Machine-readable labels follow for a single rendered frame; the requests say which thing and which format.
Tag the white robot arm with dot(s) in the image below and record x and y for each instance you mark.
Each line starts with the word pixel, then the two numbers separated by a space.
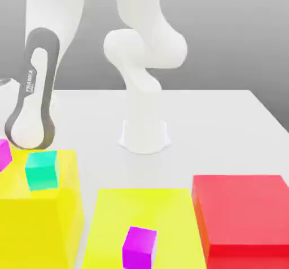
pixel 144 54

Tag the small green cube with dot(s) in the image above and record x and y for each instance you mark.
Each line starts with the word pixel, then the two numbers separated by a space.
pixel 41 172

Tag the small magenta cube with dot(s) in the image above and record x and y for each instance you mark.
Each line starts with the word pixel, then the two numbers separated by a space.
pixel 138 248
pixel 4 154

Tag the flat large yellow box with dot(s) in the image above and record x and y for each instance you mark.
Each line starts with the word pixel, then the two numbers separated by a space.
pixel 146 208

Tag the large red box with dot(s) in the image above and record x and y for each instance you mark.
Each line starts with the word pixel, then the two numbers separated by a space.
pixel 243 210

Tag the tall large yellow box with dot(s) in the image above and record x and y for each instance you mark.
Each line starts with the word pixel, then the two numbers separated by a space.
pixel 33 228

